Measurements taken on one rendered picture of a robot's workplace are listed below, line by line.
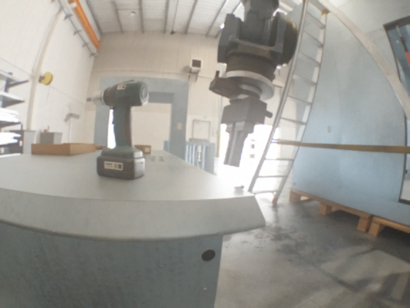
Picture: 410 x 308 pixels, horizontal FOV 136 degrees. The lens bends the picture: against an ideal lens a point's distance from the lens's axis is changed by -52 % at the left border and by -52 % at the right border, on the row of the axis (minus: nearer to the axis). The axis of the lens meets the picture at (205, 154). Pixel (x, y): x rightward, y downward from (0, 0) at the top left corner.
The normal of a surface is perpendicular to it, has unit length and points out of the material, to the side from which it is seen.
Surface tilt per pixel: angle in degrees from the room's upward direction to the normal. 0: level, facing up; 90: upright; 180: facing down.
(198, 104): 90
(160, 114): 90
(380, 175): 90
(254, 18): 97
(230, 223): 68
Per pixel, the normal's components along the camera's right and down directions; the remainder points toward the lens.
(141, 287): 0.32, 0.07
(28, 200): 0.32, -0.32
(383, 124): -0.96, -0.04
